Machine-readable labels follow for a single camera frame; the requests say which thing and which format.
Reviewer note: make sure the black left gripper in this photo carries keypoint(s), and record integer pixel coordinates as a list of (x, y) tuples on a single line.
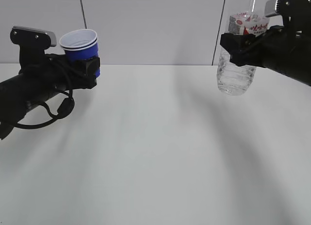
[(56, 71)]

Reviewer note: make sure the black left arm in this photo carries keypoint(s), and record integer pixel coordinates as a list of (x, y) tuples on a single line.
[(21, 94)]

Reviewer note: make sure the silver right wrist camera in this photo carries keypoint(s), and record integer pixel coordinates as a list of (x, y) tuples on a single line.
[(296, 14)]

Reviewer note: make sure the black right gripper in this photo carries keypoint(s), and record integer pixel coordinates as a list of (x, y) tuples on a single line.
[(279, 50)]

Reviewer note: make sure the clear Wahaha water bottle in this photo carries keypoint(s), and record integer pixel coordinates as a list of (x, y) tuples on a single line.
[(246, 20)]

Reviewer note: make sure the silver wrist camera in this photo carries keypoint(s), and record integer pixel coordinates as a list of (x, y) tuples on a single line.
[(296, 14), (32, 44)]

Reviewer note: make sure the blue paper cup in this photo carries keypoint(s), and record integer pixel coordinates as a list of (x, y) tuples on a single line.
[(80, 44)]

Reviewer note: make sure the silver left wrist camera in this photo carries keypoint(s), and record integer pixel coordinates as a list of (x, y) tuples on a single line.
[(32, 44)]

